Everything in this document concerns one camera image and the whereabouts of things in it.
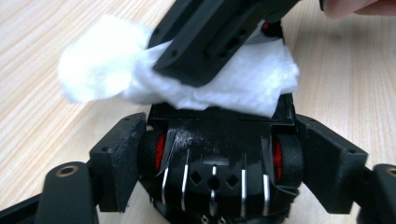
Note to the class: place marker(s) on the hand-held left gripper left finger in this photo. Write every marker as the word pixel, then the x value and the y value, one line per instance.
pixel 118 161

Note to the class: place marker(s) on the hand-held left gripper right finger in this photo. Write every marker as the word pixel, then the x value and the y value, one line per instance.
pixel 333 165

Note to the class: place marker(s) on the white wet wipe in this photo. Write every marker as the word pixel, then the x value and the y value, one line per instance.
pixel 102 62

